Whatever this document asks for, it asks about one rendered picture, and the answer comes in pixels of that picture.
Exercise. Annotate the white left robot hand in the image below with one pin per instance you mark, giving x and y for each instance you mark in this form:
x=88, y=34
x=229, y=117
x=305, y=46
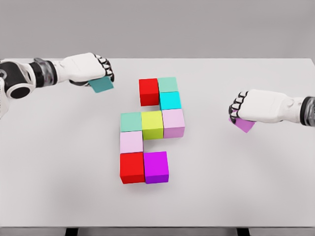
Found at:
x=82, y=68

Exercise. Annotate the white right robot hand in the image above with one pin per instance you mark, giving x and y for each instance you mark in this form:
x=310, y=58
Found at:
x=258, y=105

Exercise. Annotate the orchid purple cube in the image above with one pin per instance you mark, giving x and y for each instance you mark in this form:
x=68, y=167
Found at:
x=243, y=125

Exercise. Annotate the teal cube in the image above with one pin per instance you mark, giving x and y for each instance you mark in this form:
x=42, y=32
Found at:
x=102, y=84

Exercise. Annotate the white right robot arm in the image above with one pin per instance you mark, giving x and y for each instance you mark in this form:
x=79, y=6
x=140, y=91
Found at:
x=305, y=111

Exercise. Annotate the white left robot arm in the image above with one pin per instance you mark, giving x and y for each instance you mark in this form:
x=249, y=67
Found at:
x=27, y=76

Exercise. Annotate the red cube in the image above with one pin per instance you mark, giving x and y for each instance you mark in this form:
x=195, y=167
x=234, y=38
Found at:
x=148, y=91
x=132, y=167

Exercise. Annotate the mint green cube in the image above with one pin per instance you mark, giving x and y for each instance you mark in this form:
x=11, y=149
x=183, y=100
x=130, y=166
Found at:
x=168, y=84
x=131, y=121

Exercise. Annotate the pale pink cube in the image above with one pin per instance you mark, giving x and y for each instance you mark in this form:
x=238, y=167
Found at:
x=131, y=142
x=173, y=123

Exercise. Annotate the cyan cube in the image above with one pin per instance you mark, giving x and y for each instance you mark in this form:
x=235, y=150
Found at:
x=170, y=100

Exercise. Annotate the yellow-green cube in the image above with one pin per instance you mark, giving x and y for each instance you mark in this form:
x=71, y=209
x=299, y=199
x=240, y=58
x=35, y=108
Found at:
x=152, y=125

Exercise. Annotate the magenta cube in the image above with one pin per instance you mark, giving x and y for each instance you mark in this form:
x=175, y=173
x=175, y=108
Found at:
x=156, y=167

